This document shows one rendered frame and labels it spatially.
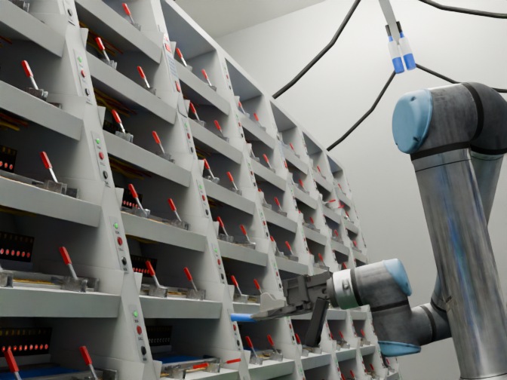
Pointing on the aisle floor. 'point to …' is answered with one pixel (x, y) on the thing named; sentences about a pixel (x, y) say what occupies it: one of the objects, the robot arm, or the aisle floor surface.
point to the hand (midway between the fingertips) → (256, 319)
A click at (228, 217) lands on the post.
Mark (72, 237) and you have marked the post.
